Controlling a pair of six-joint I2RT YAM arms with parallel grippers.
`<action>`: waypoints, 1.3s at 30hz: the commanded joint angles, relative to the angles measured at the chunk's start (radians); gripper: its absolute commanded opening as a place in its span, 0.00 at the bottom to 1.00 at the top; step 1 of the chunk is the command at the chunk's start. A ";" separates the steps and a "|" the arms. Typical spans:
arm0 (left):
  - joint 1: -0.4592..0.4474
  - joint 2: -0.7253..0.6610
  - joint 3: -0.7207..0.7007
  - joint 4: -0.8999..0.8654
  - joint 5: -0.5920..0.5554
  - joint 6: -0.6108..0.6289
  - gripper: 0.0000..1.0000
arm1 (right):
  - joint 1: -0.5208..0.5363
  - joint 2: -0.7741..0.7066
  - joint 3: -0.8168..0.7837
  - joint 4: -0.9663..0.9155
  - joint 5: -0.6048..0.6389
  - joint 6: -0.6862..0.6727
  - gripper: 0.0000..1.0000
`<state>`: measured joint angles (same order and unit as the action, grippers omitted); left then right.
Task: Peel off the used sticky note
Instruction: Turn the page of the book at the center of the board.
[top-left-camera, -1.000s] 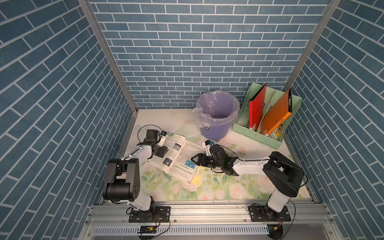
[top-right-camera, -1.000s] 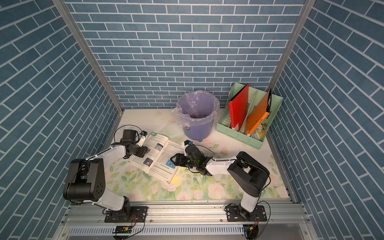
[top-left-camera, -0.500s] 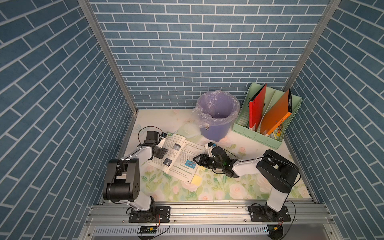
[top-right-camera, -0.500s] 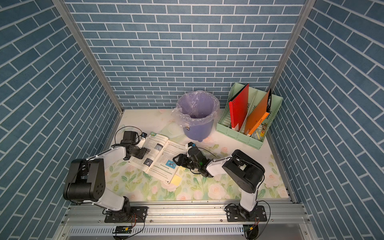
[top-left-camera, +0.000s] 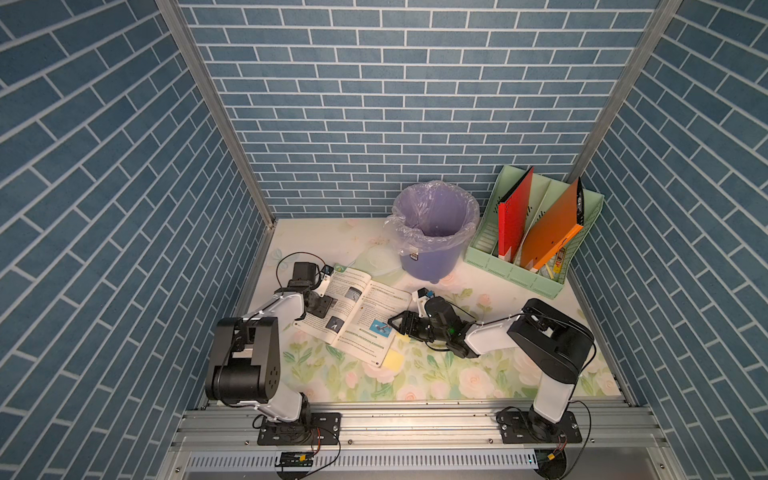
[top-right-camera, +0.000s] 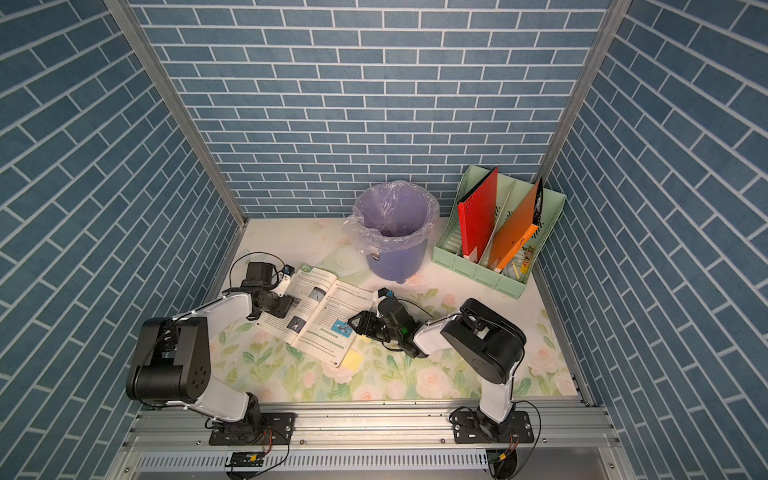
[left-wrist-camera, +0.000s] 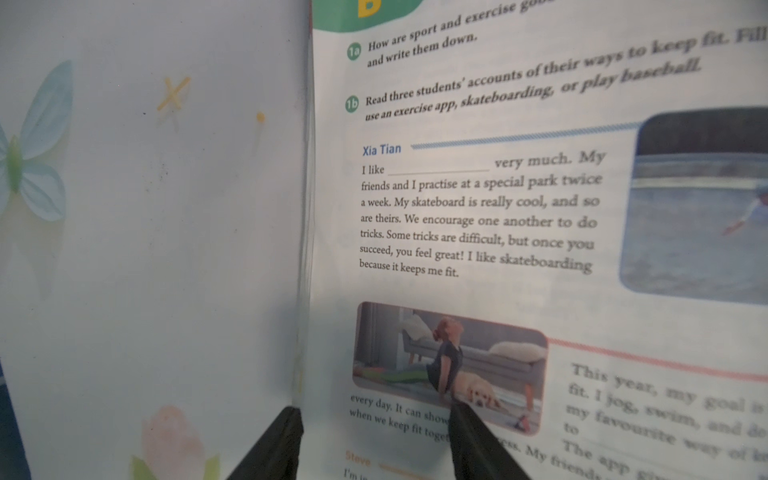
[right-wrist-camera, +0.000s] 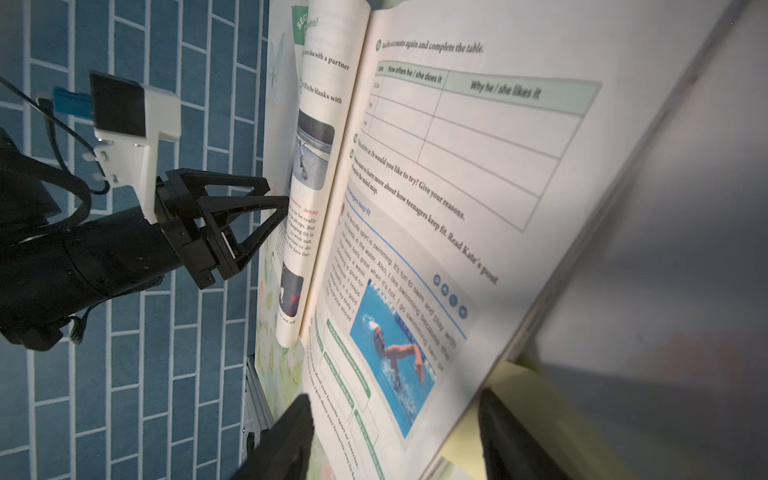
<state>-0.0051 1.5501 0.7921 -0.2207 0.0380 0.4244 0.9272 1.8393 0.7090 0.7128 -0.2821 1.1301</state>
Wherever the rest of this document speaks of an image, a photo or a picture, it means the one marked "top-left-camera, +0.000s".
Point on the purple trash bin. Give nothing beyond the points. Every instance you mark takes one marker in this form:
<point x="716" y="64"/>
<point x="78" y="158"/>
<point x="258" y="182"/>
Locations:
<point x="431" y="267"/>

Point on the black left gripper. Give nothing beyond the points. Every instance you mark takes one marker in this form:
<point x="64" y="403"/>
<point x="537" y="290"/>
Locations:
<point x="322" y="306"/>

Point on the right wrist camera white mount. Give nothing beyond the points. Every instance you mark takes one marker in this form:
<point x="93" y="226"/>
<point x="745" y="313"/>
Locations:
<point x="421" y="297"/>

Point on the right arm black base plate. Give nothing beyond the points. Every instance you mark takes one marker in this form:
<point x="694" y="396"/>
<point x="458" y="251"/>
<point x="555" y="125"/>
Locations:
<point x="523" y="427"/>

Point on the small black circuit board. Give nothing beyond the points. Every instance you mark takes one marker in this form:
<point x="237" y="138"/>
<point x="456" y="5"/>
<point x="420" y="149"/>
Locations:
<point x="295" y="460"/>

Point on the red folder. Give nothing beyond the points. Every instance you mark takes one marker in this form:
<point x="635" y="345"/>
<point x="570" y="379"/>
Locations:
<point x="512" y="213"/>

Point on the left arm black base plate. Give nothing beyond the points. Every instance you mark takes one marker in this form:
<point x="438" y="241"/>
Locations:
<point x="315" y="429"/>

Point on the aluminium front rail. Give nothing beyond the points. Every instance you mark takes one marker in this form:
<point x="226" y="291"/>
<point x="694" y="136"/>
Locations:
<point x="423" y="440"/>

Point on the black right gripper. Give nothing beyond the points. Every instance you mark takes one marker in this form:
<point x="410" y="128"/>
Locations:
<point x="409" y="318"/>

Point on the yellow sticky note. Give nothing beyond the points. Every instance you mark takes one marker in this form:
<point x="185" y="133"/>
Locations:
<point x="393" y="362"/>

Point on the orange folder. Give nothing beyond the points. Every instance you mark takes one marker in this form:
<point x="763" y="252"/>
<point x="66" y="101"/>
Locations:
<point x="559" y="224"/>

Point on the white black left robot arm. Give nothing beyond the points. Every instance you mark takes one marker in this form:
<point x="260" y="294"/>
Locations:
<point x="244" y="367"/>

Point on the clear plastic bin liner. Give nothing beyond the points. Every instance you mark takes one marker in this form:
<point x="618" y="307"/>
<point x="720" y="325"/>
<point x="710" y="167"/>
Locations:
<point x="432" y="217"/>

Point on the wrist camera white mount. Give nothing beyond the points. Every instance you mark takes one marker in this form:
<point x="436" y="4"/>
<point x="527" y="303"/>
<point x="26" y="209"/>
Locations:
<point x="325" y="275"/>
<point x="421" y="297"/>

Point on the corner aluminium post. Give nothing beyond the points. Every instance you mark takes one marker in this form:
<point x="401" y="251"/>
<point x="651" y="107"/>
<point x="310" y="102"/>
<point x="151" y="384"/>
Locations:
<point x="182" y="35"/>
<point x="650" y="38"/>

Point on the green file organizer rack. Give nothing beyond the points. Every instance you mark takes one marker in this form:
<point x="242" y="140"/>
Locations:
<point x="482" y="251"/>

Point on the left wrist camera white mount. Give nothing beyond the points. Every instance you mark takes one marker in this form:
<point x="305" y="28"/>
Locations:
<point x="325" y="275"/>

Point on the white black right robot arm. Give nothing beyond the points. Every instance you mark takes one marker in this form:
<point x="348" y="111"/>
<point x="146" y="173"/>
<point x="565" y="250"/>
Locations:
<point x="558" y="345"/>

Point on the right corner aluminium post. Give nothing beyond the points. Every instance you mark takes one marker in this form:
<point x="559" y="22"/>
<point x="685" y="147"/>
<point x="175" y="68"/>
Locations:
<point x="650" y="38"/>

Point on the left corner aluminium post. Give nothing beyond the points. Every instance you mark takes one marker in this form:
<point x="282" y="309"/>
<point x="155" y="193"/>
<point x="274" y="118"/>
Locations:
<point x="182" y="35"/>

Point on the English textbook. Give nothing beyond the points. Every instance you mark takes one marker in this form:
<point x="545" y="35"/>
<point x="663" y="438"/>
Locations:
<point x="357" y="321"/>

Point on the floral table mat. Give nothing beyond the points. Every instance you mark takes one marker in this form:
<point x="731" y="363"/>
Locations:
<point x="326" y="374"/>

